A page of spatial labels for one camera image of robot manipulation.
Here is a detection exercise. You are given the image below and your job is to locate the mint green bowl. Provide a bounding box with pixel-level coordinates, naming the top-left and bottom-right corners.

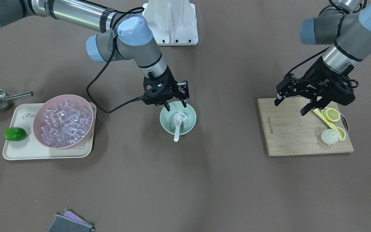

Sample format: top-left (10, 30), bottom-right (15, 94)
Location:
top-left (159, 101), bottom-right (197, 135)

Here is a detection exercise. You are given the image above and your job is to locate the wooden cutting board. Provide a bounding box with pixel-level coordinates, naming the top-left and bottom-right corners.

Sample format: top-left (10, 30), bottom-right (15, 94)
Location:
top-left (257, 97), bottom-right (354, 157)

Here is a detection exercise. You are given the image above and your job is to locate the yellow plastic knife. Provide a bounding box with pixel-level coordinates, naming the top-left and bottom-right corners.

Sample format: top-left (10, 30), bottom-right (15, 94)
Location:
top-left (313, 109), bottom-right (340, 135)

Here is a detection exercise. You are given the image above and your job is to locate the grey folded cloth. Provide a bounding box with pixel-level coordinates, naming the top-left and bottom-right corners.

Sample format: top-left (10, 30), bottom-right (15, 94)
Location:
top-left (47, 210), bottom-right (95, 232)

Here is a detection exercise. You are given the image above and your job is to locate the single clear ice cube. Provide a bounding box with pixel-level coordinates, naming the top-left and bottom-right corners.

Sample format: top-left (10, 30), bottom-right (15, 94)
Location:
top-left (178, 112), bottom-right (188, 121)

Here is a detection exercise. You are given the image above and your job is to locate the green lime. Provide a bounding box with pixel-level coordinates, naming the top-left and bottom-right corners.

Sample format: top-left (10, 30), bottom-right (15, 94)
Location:
top-left (4, 127), bottom-right (27, 141)

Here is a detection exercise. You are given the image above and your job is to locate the pile of clear ice cubes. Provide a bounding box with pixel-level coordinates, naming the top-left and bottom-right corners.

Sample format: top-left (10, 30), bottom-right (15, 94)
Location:
top-left (41, 99), bottom-right (94, 148)

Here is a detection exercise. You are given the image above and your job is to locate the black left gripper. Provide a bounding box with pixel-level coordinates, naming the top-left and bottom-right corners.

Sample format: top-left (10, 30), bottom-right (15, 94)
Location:
top-left (274, 57), bottom-right (356, 116)

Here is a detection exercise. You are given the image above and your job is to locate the pink bowl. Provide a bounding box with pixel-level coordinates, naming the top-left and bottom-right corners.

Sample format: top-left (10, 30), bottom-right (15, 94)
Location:
top-left (33, 94), bottom-right (97, 150)

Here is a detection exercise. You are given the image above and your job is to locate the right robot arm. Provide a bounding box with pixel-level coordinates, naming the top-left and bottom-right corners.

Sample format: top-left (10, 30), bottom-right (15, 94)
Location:
top-left (0, 0), bottom-right (189, 111)

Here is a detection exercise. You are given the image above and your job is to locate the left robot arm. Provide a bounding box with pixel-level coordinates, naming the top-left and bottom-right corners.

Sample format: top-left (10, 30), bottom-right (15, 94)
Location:
top-left (274, 0), bottom-right (371, 115)

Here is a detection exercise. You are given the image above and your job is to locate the cream plastic tray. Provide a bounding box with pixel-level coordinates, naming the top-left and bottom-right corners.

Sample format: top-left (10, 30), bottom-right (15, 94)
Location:
top-left (3, 103), bottom-right (94, 160)

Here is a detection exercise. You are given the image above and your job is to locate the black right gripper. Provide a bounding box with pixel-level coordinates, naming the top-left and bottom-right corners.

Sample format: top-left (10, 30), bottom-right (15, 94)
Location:
top-left (142, 67), bottom-right (189, 112)

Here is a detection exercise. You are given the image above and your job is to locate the white round lemon half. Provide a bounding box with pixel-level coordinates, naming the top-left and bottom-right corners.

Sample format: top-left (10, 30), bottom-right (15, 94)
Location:
top-left (320, 129), bottom-right (339, 146)

